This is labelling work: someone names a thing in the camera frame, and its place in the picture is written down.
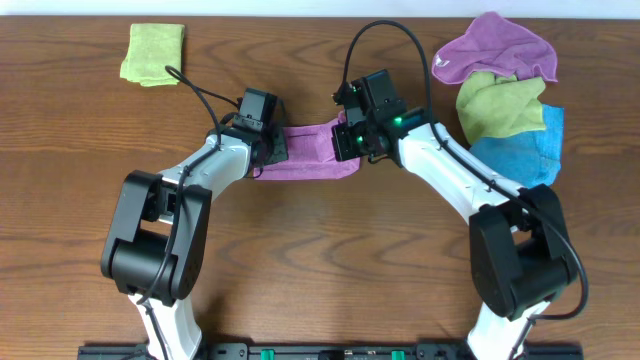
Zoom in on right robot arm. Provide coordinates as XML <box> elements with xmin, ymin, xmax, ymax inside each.
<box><xmin>332</xmin><ymin>87</ymin><xmax>586</xmax><ymax>359</ymax></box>

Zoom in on crumpled olive green cloth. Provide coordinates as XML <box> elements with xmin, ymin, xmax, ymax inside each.
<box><xmin>456</xmin><ymin>72</ymin><xmax>546</xmax><ymax>145</ymax></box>

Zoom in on crumpled purple cloth at top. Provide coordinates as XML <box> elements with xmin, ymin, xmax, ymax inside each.
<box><xmin>432</xmin><ymin>12</ymin><xmax>558</xmax><ymax>85</ymax></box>

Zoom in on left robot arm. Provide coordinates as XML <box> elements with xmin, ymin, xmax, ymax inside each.
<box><xmin>100</xmin><ymin>125</ymin><xmax>288</xmax><ymax>359</ymax></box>

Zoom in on crumpled blue cloth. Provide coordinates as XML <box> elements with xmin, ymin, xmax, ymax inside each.
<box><xmin>470</xmin><ymin>105</ymin><xmax>565</xmax><ymax>188</ymax></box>

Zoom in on purple microfiber cloth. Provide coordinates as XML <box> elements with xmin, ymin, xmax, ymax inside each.
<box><xmin>254</xmin><ymin>111</ymin><xmax>360</xmax><ymax>181</ymax></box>

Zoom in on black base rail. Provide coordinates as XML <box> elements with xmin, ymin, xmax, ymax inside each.
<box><xmin>77</xmin><ymin>342</ymin><xmax>584</xmax><ymax>360</ymax></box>

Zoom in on folded light green cloth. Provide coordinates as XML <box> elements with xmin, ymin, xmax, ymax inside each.
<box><xmin>120</xmin><ymin>23</ymin><xmax>185</xmax><ymax>87</ymax></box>

